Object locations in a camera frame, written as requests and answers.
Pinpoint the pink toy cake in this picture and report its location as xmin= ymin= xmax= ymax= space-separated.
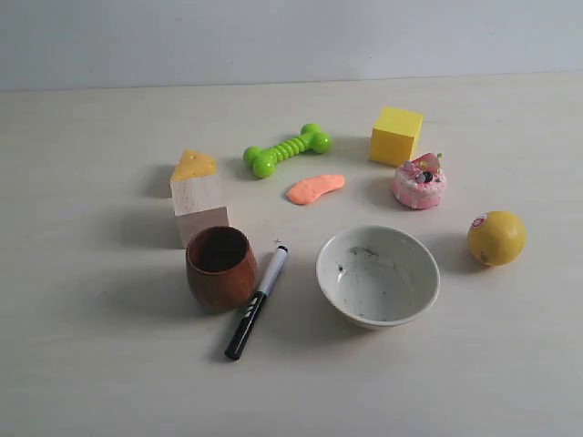
xmin=393 ymin=153 xmax=447 ymax=209

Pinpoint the brown wooden cup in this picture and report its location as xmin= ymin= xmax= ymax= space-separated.
xmin=186 ymin=226 xmax=257 ymax=313

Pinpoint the light wooden block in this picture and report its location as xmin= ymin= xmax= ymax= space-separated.
xmin=170 ymin=174 xmax=230 ymax=249

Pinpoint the black and white marker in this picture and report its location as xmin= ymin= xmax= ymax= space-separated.
xmin=224 ymin=245 xmax=288 ymax=361

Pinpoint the white ceramic bowl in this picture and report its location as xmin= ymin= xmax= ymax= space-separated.
xmin=315 ymin=225 xmax=441 ymax=330

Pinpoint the yellow lemon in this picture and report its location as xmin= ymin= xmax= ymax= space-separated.
xmin=467 ymin=211 xmax=527 ymax=267

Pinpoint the yellow cube block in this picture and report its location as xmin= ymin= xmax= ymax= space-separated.
xmin=370 ymin=107 xmax=424 ymax=168

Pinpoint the green bone dog toy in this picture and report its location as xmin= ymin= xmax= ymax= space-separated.
xmin=243 ymin=124 xmax=332 ymax=178

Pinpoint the orange squishy piece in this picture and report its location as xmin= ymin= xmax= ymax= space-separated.
xmin=286 ymin=175 xmax=345 ymax=206

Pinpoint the yellow cheese wedge toy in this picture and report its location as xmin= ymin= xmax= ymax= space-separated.
xmin=170 ymin=149 xmax=216 ymax=182

